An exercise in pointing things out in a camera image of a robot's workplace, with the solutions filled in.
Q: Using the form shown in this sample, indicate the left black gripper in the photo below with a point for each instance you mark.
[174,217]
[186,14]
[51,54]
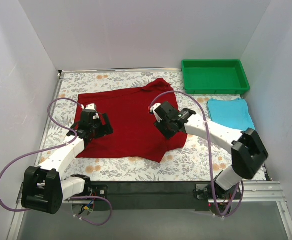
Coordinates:
[102,125]

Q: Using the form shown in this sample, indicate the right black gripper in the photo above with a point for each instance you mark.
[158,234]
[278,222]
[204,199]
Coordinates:
[162,125]

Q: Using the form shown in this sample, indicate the red t-shirt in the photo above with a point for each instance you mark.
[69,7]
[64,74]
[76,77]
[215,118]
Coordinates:
[134,133]

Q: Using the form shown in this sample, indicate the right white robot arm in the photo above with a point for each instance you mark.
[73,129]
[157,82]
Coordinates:
[245,147]

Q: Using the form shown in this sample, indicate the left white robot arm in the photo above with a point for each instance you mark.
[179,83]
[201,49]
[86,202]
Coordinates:
[44,189]

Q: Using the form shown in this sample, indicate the green plastic tray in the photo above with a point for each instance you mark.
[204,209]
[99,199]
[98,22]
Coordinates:
[214,76]

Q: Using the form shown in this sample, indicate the folded turquoise t-shirt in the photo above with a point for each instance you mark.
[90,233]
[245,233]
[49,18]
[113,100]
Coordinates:
[230,113]

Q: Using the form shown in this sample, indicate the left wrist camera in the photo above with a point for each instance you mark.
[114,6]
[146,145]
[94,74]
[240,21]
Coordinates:
[89,107]

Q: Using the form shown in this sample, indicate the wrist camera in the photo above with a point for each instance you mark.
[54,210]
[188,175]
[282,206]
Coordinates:
[89,107]
[152,112]

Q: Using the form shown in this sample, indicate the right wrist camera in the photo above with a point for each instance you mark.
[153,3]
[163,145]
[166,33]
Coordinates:
[152,112]

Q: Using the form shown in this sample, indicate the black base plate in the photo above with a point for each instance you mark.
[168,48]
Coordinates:
[152,195]

